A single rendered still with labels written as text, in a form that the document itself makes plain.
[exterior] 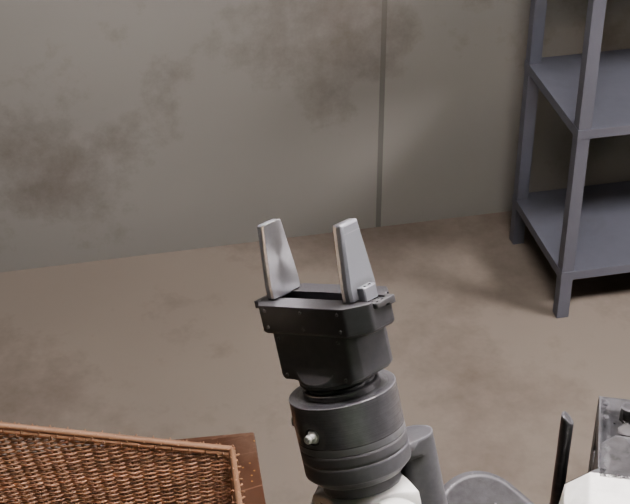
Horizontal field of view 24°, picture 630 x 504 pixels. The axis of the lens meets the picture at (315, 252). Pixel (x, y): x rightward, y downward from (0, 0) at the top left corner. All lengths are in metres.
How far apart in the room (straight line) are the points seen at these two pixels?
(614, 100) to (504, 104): 0.49
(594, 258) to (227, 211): 1.05
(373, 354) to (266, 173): 3.03
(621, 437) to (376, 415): 0.41
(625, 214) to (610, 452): 2.75
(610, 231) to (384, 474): 2.99
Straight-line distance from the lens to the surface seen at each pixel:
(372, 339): 1.13
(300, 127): 4.10
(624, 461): 1.47
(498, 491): 1.39
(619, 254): 4.02
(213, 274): 4.13
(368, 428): 1.14
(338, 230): 1.10
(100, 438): 2.42
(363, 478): 1.16
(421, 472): 1.21
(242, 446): 2.69
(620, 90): 3.90
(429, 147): 4.23
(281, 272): 1.17
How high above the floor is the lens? 2.37
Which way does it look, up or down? 34 degrees down
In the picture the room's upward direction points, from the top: straight up
